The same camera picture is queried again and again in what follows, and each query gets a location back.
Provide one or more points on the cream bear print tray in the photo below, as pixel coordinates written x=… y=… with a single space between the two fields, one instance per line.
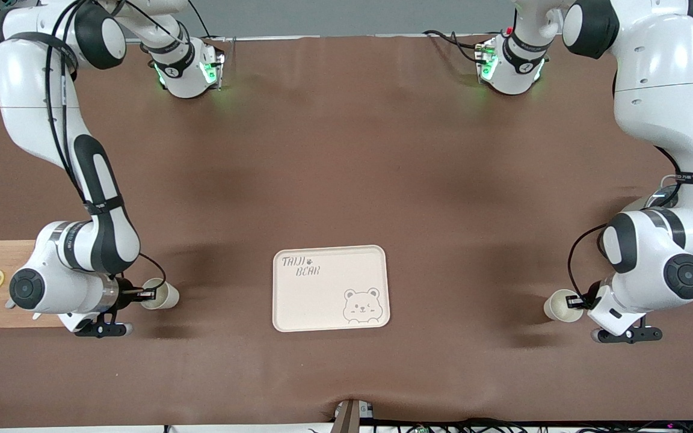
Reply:
x=328 y=294

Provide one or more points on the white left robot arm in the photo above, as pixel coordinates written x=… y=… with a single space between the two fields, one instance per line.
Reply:
x=653 y=90

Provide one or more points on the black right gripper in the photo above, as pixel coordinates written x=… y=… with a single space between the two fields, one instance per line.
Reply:
x=124 y=294

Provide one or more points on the white plastic cup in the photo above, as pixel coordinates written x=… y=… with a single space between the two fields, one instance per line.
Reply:
x=169 y=296
x=557 y=310

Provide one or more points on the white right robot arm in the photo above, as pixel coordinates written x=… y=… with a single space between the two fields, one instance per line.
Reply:
x=40 y=120

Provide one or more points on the small grey box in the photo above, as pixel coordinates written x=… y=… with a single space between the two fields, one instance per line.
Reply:
x=366 y=411

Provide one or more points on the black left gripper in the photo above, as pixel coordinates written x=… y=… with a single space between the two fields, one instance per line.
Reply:
x=591 y=296

